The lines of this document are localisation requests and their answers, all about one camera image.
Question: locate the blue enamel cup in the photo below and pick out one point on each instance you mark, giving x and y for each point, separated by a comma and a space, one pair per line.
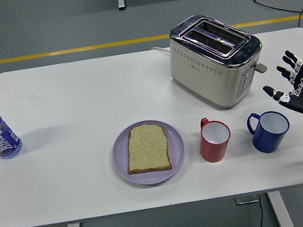
266, 140

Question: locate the red enamel cup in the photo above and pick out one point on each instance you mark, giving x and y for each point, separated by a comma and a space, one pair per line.
213, 152

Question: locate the bread slice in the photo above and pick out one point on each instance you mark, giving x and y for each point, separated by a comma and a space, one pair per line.
147, 149

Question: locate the cream and chrome toaster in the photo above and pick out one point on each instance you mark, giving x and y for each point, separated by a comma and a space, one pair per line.
207, 81

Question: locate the purple plate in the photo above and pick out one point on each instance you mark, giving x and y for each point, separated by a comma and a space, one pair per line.
176, 150

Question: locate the grey bracket under table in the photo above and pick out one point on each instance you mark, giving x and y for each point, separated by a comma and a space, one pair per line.
246, 200

